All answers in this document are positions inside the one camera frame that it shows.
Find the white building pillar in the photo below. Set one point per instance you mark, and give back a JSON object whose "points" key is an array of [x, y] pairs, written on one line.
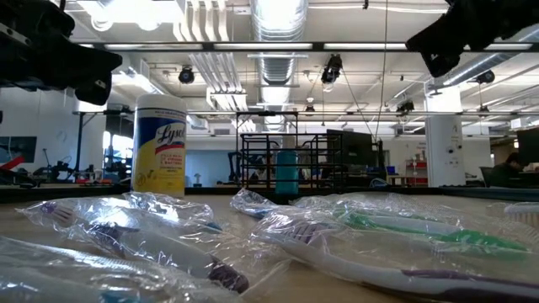
{"points": [[442, 143]]}

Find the purple toothbrush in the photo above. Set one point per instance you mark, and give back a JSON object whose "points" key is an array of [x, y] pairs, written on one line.
{"points": [[358, 269], [168, 256]]}

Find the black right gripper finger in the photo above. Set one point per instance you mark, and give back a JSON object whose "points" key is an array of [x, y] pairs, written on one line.
{"points": [[433, 42], [433, 29]]}

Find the black monitor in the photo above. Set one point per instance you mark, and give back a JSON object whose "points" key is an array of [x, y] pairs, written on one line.
{"points": [[528, 145], [358, 151]]}

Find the black ceiling spotlight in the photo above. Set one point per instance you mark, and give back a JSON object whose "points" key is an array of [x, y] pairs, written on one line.
{"points": [[486, 77], [186, 76], [405, 107]]}

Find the person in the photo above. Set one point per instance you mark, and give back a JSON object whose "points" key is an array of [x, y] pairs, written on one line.
{"points": [[507, 170]]}

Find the blue mouthwash bottle white cap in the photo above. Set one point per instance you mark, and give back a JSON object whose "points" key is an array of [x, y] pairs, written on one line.
{"points": [[286, 172]]}

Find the silver corrugated ventilation duct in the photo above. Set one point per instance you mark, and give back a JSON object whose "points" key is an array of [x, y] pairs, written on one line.
{"points": [[278, 67]]}

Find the Lysol disinfecting wipes canister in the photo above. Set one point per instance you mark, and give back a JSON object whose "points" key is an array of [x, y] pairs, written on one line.
{"points": [[158, 147]]}

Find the red and black background robot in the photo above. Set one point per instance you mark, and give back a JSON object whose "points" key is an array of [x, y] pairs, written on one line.
{"points": [[12, 163]]}

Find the white LED light strip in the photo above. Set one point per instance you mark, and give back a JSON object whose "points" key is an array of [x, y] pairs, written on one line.
{"points": [[261, 46], [147, 46], [379, 46]]}

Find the silver round air duct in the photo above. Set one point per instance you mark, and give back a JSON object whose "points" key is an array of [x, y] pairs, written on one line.
{"points": [[471, 69]]}

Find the green toothbrush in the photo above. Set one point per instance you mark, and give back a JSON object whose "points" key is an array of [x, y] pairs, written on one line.
{"points": [[370, 206], [421, 229]]}

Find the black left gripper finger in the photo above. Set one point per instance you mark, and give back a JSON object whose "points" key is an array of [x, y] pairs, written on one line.
{"points": [[92, 71], [84, 54]]}

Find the red shelf unit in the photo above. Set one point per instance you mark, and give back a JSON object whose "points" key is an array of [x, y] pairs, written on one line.
{"points": [[417, 182]]}

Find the blue metal post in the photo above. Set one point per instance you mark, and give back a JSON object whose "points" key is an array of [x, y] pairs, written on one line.
{"points": [[79, 143]]}

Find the dark wall screen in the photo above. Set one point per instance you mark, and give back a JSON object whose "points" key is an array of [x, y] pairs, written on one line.
{"points": [[17, 147]]}

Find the black overhead camera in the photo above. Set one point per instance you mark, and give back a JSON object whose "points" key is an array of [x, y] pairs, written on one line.
{"points": [[332, 67]]}

